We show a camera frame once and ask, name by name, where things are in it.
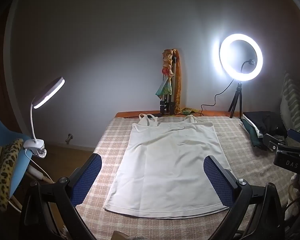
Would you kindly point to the green striped white pillow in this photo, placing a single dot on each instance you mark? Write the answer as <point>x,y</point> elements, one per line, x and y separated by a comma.
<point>292,100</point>

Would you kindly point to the small black tripod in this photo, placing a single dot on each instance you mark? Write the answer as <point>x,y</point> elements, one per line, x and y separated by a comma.
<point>238,90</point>

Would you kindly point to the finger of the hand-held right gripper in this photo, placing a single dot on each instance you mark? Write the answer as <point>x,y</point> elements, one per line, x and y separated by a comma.
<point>290,161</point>
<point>297,135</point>

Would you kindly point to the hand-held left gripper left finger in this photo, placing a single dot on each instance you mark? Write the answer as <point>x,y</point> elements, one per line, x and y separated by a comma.
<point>87,177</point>

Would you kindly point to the orange leaf-print bed sheet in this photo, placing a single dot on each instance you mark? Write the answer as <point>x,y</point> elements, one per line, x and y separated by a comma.
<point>140,114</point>

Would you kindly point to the blue plastic chair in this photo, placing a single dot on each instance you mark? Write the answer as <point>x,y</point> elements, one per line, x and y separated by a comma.
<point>0,130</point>

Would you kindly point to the beige plaid blanket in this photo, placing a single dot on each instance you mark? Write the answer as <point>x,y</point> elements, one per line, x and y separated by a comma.
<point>110,135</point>

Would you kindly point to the black gooseneck phone holder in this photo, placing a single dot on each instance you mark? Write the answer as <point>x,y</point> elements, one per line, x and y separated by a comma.
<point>251,61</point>

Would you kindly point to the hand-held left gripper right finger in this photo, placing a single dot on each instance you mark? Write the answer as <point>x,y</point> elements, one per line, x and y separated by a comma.
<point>218,180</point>

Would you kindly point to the folded dark green garment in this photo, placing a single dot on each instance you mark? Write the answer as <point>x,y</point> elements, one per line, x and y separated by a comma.
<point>252,136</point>

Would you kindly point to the folded black garment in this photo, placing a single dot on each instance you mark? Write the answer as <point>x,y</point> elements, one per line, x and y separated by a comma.
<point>260,120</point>

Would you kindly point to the white tank top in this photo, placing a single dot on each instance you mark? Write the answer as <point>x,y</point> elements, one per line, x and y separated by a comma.
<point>170,167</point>

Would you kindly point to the colourful patterned scarf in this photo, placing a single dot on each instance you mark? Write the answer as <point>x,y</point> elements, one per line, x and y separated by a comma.
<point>178,80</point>

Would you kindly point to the leopard print cloth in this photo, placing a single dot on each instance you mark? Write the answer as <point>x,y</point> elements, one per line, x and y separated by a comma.
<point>5,170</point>

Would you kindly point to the folded white garment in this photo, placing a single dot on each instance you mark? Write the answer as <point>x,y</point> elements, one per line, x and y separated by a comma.
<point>255,130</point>

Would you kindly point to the white clip desk lamp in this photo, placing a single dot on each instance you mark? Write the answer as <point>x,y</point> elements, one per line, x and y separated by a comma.
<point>50,92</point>

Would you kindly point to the metal door stopper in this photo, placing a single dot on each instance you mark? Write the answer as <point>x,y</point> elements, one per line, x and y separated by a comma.
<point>69,138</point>

